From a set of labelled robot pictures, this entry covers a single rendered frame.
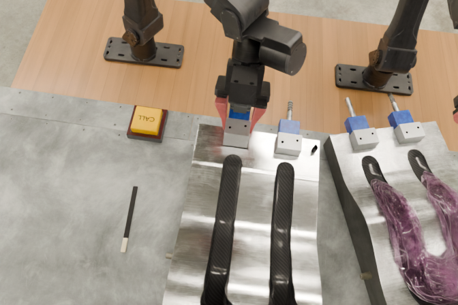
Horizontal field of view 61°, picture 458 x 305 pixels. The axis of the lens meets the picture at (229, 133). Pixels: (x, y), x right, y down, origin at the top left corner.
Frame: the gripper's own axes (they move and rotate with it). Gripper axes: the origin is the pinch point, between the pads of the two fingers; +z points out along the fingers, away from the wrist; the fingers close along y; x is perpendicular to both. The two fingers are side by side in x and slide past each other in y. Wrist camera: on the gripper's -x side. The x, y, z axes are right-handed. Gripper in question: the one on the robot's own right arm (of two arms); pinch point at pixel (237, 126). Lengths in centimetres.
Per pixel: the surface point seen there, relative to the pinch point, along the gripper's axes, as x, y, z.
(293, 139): 0.8, 11.6, 1.8
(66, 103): 12.2, -41.4, 7.6
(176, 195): -3.2, -11.2, 17.5
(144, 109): 9.9, -21.8, 5.0
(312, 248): -15.4, 16.9, 14.7
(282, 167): -2.1, 10.2, 7.1
